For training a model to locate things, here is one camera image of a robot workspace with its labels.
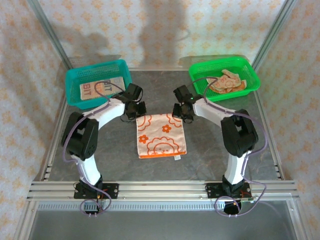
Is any green plastic basket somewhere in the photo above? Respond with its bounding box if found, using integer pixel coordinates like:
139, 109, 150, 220
187, 56, 262, 101

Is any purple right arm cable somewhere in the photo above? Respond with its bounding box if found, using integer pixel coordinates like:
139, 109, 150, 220
191, 76, 268, 218

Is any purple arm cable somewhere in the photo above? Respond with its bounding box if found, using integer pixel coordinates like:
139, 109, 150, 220
191, 76, 268, 218
62, 80, 126, 219

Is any teal plastic basket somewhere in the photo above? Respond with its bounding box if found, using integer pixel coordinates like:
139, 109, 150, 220
65, 59, 133, 110

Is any white towel with rabbit lettering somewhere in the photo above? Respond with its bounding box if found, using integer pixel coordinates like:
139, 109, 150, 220
79, 76, 125, 102

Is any orange flower lion towel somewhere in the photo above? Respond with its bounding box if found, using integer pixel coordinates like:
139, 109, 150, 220
135, 112, 188, 160

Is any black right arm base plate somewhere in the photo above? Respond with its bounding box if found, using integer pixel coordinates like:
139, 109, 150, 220
205, 182, 252, 200

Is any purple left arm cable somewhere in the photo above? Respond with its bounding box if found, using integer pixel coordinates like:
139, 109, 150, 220
62, 80, 126, 219

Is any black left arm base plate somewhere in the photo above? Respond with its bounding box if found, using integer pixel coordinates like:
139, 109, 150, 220
73, 182, 120, 200

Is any aluminium mounting rail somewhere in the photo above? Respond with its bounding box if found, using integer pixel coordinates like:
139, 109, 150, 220
26, 180, 300, 202

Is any slotted metal cable duct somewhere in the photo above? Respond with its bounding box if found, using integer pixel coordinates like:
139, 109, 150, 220
37, 202, 291, 212

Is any aluminium side rail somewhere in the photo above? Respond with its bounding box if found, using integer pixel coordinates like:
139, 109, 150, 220
33, 99, 68, 181
254, 94, 286, 181

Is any peach cartoon character towel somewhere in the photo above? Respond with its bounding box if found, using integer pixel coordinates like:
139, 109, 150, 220
206, 69, 248, 95

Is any aluminium frame post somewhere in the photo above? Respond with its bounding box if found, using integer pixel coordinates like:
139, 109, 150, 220
27, 0, 73, 71
251, 0, 298, 71

